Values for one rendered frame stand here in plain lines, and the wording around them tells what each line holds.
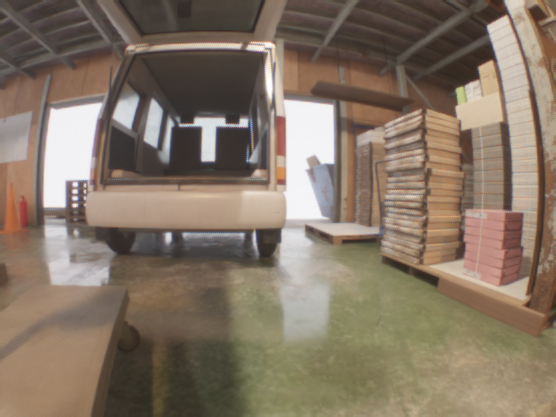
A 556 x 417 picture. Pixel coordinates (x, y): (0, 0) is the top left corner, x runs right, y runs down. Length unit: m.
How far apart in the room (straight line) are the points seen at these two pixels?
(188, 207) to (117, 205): 0.50
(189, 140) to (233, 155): 0.67
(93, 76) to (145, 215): 3.54
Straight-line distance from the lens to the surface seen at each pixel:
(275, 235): 1.87
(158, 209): 1.69
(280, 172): 1.74
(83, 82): 4.95
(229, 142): 3.67
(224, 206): 1.62
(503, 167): 1.87
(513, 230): 1.55
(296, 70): 4.32
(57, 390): 0.52
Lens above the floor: 0.52
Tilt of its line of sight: 3 degrees down
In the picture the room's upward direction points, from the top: 1 degrees clockwise
